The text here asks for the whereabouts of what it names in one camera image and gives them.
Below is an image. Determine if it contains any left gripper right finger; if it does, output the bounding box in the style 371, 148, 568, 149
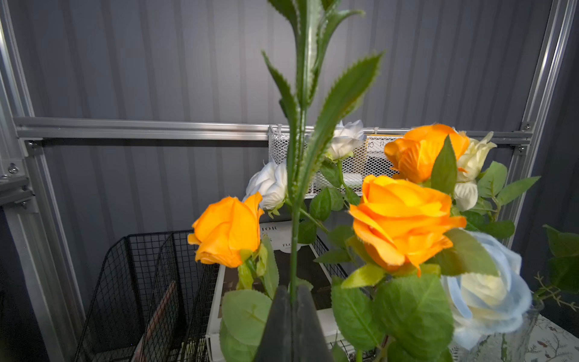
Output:
293, 285, 333, 362

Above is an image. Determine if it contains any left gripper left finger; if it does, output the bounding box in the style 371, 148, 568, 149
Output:
253, 286, 292, 362

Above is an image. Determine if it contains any orange rose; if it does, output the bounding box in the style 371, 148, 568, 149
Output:
384, 124, 470, 183
329, 174, 467, 362
187, 192, 281, 300

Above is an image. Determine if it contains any white rose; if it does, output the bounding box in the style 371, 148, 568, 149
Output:
318, 119, 367, 205
243, 161, 287, 211

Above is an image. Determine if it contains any pale blue rose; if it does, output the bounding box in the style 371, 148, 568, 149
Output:
441, 232, 532, 350

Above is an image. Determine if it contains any cream rose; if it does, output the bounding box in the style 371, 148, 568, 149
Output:
453, 179, 541, 241
457, 131, 497, 183

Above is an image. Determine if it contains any purple ribbed glass vase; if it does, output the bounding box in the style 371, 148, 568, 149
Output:
451, 301, 544, 361

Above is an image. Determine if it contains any floral patterned table mat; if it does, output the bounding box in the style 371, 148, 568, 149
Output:
524, 315, 579, 362

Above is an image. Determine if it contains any black wire desk organizer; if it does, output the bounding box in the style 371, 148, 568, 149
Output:
71, 229, 354, 362

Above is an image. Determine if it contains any white wire hanging basket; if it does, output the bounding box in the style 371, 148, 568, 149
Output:
267, 124, 408, 200

